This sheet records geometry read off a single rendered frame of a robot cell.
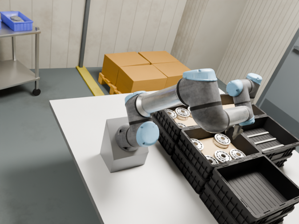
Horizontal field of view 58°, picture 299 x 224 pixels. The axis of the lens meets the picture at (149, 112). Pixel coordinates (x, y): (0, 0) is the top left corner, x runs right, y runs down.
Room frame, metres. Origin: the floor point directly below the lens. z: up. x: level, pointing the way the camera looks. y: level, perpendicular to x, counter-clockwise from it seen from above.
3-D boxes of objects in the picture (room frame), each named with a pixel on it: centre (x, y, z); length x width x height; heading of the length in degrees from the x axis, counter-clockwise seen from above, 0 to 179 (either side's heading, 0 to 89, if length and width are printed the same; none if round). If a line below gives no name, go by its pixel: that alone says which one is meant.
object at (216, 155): (1.22, -0.48, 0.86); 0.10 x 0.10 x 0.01
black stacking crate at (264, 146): (1.51, -0.76, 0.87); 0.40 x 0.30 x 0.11; 128
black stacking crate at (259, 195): (1.03, -0.63, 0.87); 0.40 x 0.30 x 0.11; 128
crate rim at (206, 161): (1.26, -0.44, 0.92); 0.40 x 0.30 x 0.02; 128
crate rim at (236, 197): (1.03, -0.63, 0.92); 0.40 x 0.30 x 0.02; 128
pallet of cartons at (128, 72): (3.22, 0.16, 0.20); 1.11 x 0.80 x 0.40; 130
